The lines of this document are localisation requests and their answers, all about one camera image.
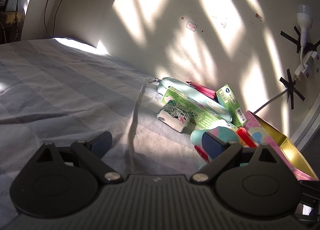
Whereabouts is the white power strip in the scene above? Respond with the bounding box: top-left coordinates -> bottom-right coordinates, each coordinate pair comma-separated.
295,51 -> 319,81

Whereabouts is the light blue zip pouch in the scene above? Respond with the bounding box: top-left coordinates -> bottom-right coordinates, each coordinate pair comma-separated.
149,77 -> 233,122

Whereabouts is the white plug with bulb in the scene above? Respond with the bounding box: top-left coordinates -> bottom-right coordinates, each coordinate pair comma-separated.
296,4 -> 313,47

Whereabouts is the black hanging wall cable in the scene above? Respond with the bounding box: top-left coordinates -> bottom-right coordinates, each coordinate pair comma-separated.
43,0 -> 75,39

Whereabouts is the small green medicine box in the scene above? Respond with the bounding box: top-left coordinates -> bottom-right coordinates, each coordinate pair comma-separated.
216,84 -> 247,127

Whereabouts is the black tape strips upper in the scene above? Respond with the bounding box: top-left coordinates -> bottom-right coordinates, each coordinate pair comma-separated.
280,25 -> 320,55

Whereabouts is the magenta wallet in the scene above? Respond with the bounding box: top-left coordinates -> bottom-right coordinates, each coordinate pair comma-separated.
187,81 -> 216,100

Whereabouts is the small wall sticker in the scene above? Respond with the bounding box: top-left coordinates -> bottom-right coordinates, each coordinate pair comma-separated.
186,21 -> 197,32

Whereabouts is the teal plush toy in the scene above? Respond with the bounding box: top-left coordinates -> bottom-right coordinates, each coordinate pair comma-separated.
190,125 -> 241,164

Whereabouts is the patterned tissue pack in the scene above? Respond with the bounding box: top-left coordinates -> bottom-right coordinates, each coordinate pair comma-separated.
157,100 -> 191,133

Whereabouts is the gold tin box pink outside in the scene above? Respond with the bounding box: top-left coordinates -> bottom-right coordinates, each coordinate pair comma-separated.
244,111 -> 319,181

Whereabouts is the black tape cross lower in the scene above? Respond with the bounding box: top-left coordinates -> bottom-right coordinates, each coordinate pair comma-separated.
279,69 -> 305,110

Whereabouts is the striped grey bed sheet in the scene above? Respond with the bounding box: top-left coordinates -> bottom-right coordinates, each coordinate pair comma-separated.
1,39 -> 203,226

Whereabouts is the red small box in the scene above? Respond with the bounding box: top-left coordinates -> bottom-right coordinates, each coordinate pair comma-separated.
236,127 -> 258,148

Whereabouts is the white power cable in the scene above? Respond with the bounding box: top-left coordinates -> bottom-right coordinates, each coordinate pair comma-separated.
253,87 -> 290,115

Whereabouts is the black device on shelf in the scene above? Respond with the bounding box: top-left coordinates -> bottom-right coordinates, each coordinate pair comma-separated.
2,0 -> 19,12

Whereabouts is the green Crest toothpaste box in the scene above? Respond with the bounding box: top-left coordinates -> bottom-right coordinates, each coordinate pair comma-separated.
162,86 -> 233,129

